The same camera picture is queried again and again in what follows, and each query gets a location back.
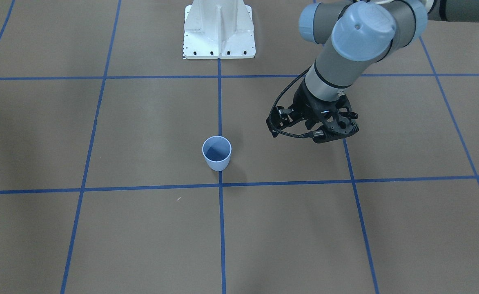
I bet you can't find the white pedestal column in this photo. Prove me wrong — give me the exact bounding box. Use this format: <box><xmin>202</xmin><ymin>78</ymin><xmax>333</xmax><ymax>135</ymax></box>
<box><xmin>182</xmin><ymin>0</ymin><xmax>256</xmax><ymax>60</ymax></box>

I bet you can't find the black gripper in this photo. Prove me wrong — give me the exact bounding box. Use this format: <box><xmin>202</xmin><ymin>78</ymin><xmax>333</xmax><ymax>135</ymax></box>
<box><xmin>267</xmin><ymin>81</ymin><xmax>359</xmax><ymax>144</ymax></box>

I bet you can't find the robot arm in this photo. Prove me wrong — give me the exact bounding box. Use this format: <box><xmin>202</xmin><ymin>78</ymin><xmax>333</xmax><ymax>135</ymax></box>
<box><xmin>266</xmin><ymin>0</ymin><xmax>479</xmax><ymax>143</ymax></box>

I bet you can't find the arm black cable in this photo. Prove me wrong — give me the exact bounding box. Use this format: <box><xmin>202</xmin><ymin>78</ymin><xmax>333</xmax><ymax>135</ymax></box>
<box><xmin>269</xmin><ymin>67</ymin><xmax>325</xmax><ymax>139</ymax></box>

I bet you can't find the blue cup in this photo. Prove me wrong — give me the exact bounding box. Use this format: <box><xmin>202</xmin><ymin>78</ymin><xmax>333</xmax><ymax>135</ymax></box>
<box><xmin>202</xmin><ymin>136</ymin><xmax>232</xmax><ymax>172</ymax></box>

